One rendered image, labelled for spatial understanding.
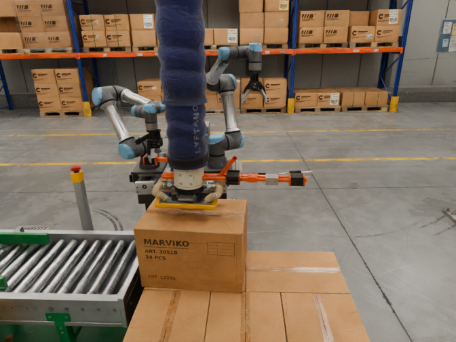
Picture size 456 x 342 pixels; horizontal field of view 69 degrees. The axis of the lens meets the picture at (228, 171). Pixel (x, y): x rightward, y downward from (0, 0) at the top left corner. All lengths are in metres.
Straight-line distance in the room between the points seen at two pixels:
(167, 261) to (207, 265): 0.23
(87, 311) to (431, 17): 10.99
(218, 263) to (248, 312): 0.30
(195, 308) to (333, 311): 0.74
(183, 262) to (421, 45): 10.39
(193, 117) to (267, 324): 1.12
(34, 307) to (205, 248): 1.01
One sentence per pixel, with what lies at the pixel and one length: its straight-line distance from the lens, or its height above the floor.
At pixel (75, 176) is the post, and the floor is 0.98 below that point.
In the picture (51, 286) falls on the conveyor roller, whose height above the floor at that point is 0.54.
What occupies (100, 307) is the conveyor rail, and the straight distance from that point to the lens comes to 2.09.
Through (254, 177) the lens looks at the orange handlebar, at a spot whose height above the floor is 1.19.
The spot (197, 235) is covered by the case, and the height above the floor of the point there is 0.92.
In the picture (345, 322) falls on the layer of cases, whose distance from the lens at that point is 1.96.
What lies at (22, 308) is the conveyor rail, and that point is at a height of 0.52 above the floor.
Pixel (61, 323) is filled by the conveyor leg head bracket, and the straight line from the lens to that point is 2.27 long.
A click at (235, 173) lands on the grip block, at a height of 1.20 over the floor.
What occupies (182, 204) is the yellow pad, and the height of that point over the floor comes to 1.07.
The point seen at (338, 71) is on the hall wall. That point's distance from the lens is 10.69.
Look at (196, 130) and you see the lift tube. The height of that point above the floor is 1.47.
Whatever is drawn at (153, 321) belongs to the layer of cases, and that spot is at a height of 0.54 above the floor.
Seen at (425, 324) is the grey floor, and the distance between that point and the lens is 2.94.
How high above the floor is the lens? 1.91
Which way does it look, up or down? 22 degrees down
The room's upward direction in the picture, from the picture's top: 1 degrees counter-clockwise
